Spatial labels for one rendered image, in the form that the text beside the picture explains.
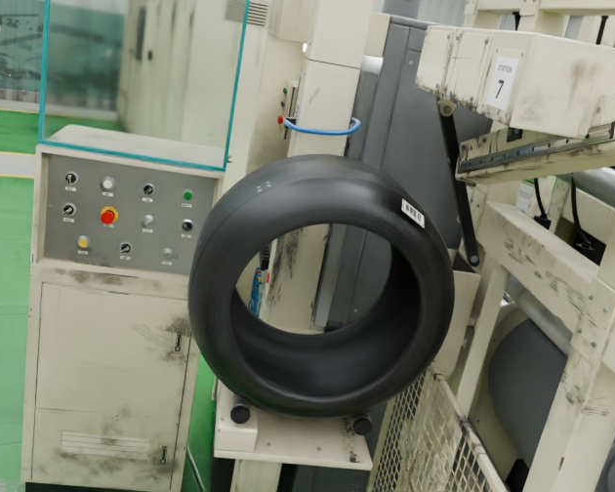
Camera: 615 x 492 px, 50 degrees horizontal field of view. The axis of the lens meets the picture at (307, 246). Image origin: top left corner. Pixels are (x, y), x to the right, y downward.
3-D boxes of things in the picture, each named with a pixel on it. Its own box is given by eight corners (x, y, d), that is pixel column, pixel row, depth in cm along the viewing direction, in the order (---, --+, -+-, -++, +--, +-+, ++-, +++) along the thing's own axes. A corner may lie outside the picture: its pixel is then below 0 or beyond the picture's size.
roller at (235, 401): (230, 348, 178) (232, 333, 177) (247, 349, 179) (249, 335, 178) (228, 424, 146) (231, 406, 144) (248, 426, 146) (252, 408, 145)
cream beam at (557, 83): (410, 87, 160) (425, 23, 156) (507, 103, 164) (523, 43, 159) (504, 128, 103) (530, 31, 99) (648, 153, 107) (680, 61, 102)
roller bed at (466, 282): (387, 335, 198) (409, 242, 189) (433, 340, 201) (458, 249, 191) (402, 368, 180) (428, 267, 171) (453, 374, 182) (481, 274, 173)
